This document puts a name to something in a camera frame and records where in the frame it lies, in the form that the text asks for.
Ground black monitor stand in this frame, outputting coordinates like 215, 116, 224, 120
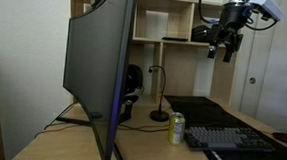
52, 96, 133, 160

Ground yellow green soda can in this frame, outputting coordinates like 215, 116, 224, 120
167, 111, 187, 147

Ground grey mechanical keyboard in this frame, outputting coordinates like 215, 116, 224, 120
182, 122, 278, 157

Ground flat black device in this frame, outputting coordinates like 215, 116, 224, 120
160, 35, 189, 43

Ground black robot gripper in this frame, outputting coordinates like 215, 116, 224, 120
207, 1, 252, 65

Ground black table cable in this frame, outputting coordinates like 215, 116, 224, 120
116, 120, 171, 135

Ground black headphones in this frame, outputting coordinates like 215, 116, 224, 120
123, 63, 146, 106

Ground thin black monitor cable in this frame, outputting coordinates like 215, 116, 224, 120
43, 99, 79, 133

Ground light wooden desk shelf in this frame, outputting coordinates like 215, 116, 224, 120
61, 0, 249, 113

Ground black desk mat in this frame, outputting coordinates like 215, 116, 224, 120
160, 93, 287, 160

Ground black curved monitor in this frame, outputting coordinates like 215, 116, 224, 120
57, 0, 138, 160

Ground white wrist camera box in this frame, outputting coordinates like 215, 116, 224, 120
248, 0, 287, 23

